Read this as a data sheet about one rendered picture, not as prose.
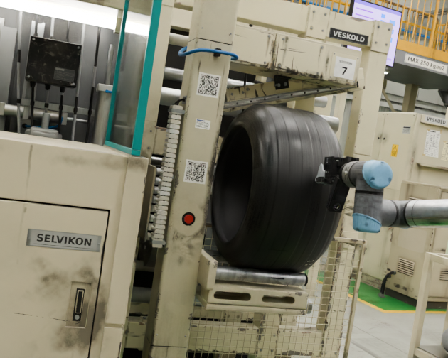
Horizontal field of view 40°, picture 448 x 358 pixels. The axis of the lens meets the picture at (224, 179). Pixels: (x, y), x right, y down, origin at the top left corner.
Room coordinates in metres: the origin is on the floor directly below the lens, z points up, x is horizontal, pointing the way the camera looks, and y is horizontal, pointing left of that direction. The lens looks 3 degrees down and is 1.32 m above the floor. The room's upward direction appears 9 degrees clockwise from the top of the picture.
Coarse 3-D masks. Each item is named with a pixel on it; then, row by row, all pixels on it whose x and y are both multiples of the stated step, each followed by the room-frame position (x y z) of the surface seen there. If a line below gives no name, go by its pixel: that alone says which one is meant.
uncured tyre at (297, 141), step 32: (256, 128) 2.01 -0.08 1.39; (288, 128) 1.99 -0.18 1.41; (320, 128) 2.05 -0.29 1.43; (224, 160) 2.35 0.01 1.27; (256, 160) 1.96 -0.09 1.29; (288, 160) 1.92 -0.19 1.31; (320, 160) 1.96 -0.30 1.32; (224, 192) 2.43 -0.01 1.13; (256, 192) 1.92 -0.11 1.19; (288, 192) 1.90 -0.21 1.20; (320, 192) 1.93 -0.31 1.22; (224, 224) 2.38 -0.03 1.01; (256, 224) 1.92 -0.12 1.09; (288, 224) 1.92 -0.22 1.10; (320, 224) 1.95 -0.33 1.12; (224, 256) 2.14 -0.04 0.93; (256, 256) 1.98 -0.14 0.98; (288, 256) 1.99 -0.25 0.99; (320, 256) 2.06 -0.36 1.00
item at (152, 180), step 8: (152, 168) 2.42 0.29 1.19; (160, 168) 2.41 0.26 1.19; (152, 176) 2.39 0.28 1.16; (152, 184) 2.38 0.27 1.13; (144, 192) 2.51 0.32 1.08; (152, 192) 2.38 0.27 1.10; (144, 200) 2.48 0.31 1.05; (152, 200) 2.39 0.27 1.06; (144, 208) 2.46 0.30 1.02; (152, 208) 2.40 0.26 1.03; (144, 216) 2.43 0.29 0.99; (152, 216) 2.39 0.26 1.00; (144, 224) 2.41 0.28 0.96; (144, 232) 2.39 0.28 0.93; (144, 240) 2.38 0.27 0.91
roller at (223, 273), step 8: (216, 272) 1.98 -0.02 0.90; (224, 272) 1.99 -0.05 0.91; (232, 272) 2.00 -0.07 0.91; (240, 272) 2.01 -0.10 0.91; (248, 272) 2.02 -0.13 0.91; (256, 272) 2.03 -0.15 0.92; (264, 272) 2.04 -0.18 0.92; (272, 272) 2.05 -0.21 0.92; (280, 272) 2.07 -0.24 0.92; (288, 272) 2.08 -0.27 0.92; (232, 280) 2.01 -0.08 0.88; (240, 280) 2.02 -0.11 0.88; (248, 280) 2.02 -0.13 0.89; (256, 280) 2.03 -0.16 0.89; (264, 280) 2.04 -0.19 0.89; (272, 280) 2.05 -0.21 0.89; (280, 280) 2.05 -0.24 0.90; (288, 280) 2.06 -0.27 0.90; (296, 280) 2.07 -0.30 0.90; (304, 280) 2.08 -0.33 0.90
